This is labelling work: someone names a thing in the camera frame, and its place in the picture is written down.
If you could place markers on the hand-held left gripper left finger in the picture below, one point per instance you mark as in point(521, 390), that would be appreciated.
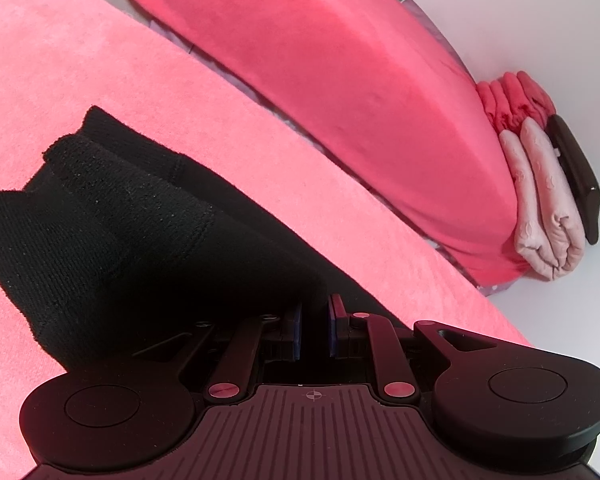
point(294, 332)

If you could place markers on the black pants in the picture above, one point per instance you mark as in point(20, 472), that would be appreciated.
point(130, 240)

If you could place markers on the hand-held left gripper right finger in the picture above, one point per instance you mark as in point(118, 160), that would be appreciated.
point(336, 330)

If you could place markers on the folded pale pink quilt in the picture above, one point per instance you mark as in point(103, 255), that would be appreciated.
point(545, 195)

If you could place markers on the pink bed blanket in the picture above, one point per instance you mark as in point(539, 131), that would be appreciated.
point(80, 60)

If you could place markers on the dark pink towel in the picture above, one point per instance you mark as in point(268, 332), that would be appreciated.
point(330, 85)

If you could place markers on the black folded cloth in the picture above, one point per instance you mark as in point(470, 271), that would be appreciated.
point(577, 180)

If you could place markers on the red ruffled cloth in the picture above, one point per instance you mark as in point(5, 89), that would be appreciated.
point(515, 95)

